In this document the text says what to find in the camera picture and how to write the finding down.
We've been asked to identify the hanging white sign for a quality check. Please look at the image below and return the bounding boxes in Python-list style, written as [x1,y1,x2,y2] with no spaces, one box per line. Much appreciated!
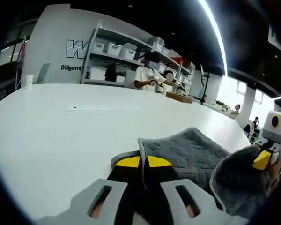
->
[268,24,281,53]

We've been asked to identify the person's right hand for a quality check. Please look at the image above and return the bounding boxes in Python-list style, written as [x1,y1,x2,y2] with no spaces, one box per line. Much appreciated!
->
[264,157,281,182]

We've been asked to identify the grey chair back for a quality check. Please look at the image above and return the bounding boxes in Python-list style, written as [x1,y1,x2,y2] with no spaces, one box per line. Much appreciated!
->
[34,62,52,84]

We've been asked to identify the grey towel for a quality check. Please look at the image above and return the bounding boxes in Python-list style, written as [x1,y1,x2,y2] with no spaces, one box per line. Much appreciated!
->
[111,127,272,220]

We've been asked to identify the white flat box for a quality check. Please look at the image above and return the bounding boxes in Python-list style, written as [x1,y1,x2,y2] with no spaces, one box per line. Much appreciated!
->
[90,67,108,81]

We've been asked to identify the brown wooden tray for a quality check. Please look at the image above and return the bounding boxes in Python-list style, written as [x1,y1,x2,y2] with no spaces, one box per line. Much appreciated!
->
[165,91,193,104]

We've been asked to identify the long ceiling light strip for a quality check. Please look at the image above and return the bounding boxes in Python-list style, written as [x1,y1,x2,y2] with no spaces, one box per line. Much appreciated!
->
[198,0,229,77]

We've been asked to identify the white paper cup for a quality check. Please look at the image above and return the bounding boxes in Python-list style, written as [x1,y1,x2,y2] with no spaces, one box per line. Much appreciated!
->
[25,75,35,89]

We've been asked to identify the dark grey counter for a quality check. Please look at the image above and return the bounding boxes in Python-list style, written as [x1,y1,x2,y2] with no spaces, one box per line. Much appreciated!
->
[0,78,23,107]

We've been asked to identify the group of white storage boxes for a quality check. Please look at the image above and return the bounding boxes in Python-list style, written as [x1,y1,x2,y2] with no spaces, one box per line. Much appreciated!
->
[92,36,195,85]

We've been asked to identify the black tripod stand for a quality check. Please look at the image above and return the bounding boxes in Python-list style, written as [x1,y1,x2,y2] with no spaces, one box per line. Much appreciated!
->
[193,64,213,105]

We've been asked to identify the black upright bag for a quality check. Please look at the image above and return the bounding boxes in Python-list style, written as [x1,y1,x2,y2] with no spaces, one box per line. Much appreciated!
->
[106,63,117,80]

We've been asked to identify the pink hanging cloth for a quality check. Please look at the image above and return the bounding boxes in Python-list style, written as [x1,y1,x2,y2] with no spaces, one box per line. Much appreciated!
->
[19,41,28,59]

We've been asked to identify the small green plants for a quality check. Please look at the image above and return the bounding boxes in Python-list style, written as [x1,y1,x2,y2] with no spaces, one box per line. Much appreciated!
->
[214,100,232,112]

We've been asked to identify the grey metal shelf rack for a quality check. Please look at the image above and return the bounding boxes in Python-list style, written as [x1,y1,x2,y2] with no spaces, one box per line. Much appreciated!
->
[81,22,196,89]

